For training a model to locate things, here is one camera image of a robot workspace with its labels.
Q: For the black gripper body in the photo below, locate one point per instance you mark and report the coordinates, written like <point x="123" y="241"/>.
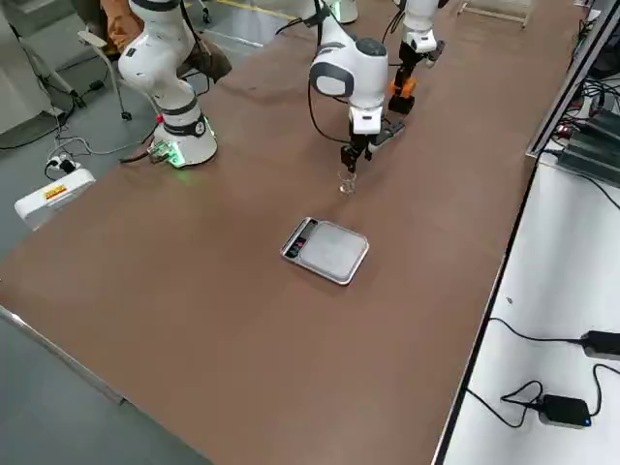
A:
<point x="361" y="141"/>
<point x="408" y="53"/>

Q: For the orange button box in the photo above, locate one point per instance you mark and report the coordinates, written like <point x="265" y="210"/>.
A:
<point x="407" y="89"/>

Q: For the clear measuring cup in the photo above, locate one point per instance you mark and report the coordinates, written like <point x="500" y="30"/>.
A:
<point x="348" y="186"/>

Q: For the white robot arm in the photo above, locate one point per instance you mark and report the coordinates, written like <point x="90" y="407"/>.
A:
<point x="164" y="72"/>
<point x="419" y="19"/>

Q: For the black box base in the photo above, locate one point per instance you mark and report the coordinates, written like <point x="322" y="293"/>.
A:
<point x="402" y="105"/>

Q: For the white electronic scale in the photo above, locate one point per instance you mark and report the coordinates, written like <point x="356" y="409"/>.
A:
<point x="334" y="252"/>

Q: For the white control box yellow label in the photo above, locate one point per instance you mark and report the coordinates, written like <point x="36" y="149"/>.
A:
<point x="58" y="194"/>

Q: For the green circuit board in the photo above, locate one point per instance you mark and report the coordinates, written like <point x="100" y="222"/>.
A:
<point x="160" y="151"/>

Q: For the black power supply unit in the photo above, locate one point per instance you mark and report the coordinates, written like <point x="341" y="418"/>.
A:
<point x="591" y="155"/>

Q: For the person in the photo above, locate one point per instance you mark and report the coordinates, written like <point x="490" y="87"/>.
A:
<point x="114" y="24"/>

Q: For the grey chair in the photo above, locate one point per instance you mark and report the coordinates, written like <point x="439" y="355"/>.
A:
<point x="92" y="39"/>

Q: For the white power strip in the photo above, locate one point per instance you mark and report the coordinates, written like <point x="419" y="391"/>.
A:
<point x="63" y="166"/>

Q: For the black power adapter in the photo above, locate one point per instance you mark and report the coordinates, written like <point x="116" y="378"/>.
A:
<point x="603" y="345"/>

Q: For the black adapter with blue light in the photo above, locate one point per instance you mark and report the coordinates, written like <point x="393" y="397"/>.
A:
<point x="564" y="411"/>

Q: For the white cabinet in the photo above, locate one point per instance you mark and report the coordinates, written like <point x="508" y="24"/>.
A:
<point x="19" y="87"/>

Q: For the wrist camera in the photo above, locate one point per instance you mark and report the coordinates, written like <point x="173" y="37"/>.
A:
<point x="437" y="51"/>
<point x="392" y="130"/>

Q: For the aluminium frame post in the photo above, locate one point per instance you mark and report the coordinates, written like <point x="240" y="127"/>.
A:
<point x="556" y="109"/>

